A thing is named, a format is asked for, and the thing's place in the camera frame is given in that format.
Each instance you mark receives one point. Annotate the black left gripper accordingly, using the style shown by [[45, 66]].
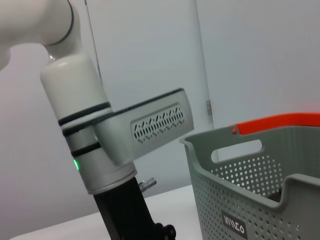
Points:
[[125, 212]]

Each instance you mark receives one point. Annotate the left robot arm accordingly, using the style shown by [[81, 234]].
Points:
[[72, 95]]

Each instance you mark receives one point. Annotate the grey-green perforated storage bin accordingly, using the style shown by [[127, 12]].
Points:
[[237, 200]]

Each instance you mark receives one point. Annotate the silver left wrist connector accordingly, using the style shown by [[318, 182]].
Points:
[[147, 184]]

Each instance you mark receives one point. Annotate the grey door hinge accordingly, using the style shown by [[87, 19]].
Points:
[[209, 107]]

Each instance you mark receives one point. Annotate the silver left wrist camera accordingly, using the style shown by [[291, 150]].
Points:
[[150, 130]]

